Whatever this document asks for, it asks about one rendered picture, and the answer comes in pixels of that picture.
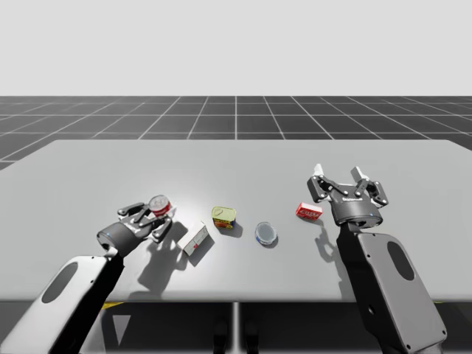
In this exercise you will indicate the green and blue rectangular can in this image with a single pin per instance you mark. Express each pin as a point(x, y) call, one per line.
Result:
point(223, 217)

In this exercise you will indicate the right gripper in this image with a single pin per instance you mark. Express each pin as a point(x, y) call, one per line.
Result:
point(354, 208)

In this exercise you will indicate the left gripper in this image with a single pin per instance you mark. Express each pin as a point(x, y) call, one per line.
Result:
point(123, 236)

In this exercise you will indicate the red and white can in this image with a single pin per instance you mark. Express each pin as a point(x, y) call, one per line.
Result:
point(160, 206)

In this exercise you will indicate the red and white carton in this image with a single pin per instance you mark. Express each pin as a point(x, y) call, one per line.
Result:
point(195, 239)

